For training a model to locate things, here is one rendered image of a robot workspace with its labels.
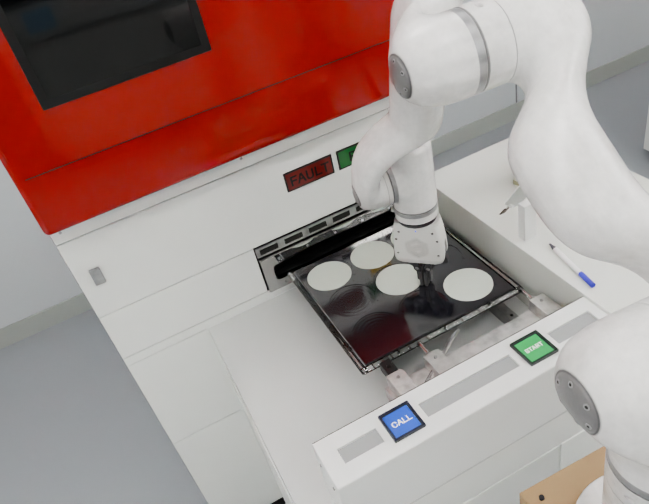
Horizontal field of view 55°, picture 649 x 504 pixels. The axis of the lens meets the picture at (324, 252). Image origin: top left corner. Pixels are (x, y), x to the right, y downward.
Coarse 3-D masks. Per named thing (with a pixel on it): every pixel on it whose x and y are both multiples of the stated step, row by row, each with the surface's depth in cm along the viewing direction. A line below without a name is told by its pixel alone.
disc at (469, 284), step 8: (456, 272) 132; (464, 272) 132; (472, 272) 131; (480, 272) 131; (448, 280) 131; (456, 280) 130; (464, 280) 130; (472, 280) 129; (480, 280) 129; (488, 280) 128; (448, 288) 129; (456, 288) 128; (464, 288) 128; (472, 288) 127; (480, 288) 127; (488, 288) 126; (456, 296) 126; (464, 296) 126; (472, 296) 126; (480, 296) 125
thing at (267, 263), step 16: (384, 208) 150; (336, 224) 147; (352, 224) 148; (304, 240) 145; (320, 240) 146; (272, 256) 143; (288, 256) 144; (320, 256) 150; (272, 272) 145; (272, 288) 147
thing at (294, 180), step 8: (320, 160) 136; (328, 160) 137; (304, 168) 136; (312, 168) 137; (320, 168) 137; (328, 168) 138; (288, 176) 135; (296, 176) 136; (304, 176) 137; (312, 176) 138; (320, 176) 139; (288, 184) 136; (296, 184) 137
